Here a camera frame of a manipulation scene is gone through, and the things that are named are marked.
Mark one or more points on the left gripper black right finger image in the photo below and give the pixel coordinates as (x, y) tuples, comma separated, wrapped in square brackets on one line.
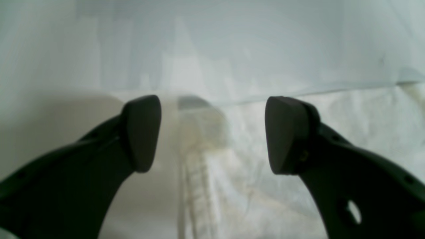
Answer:
[(359, 194)]

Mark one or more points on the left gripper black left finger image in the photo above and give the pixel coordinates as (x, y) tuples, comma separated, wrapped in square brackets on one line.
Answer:
[(66, 193)]

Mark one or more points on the white printed T-shirt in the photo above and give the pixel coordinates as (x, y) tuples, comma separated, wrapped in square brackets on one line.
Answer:
[(256, 47)]

